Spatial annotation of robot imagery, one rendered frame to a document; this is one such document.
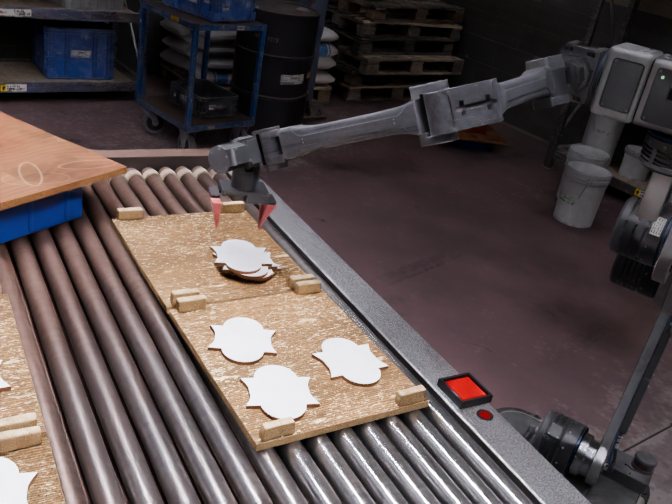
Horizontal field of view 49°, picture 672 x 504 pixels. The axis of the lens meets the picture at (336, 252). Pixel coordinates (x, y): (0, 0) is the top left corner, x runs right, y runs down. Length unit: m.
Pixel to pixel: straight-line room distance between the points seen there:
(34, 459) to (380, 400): 0.58
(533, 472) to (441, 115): 0.63
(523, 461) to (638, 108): 0.84
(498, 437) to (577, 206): 3.76
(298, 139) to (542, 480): 0.77
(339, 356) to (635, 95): 0.87
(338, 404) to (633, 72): 0.97
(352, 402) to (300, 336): 0.21
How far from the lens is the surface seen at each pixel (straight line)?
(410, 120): 1.36
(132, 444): 1.23
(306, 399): 1.31
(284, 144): 1.51
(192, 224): 1.86
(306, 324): 1.52
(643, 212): 1.84
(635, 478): 2.55
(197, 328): 1.46
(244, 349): 1.40
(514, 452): 1.38
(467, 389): 1.46
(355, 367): 1.41
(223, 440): 1.24
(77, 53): 5.80
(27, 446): 1.20
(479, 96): 1.33
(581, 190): 5.03
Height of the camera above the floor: 1.74
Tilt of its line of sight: 26 degrees down
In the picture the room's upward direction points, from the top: 11 degrees clockwise
